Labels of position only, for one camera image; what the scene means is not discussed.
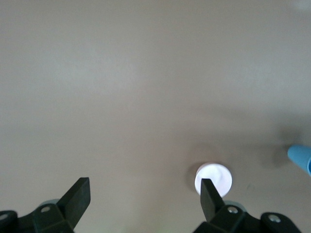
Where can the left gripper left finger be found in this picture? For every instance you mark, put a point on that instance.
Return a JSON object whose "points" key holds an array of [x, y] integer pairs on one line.
{"points": [[68, 208]]}

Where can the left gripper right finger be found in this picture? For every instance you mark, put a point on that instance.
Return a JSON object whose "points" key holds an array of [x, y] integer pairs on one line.
{"points": [[213, 208]]}

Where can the blue plastic cup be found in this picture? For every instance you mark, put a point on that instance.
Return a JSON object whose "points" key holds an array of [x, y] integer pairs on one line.
{"points": [[300, 156]]}

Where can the pink bowl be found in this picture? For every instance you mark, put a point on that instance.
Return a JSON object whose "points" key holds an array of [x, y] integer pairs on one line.
{"points": [[218, 174]]}

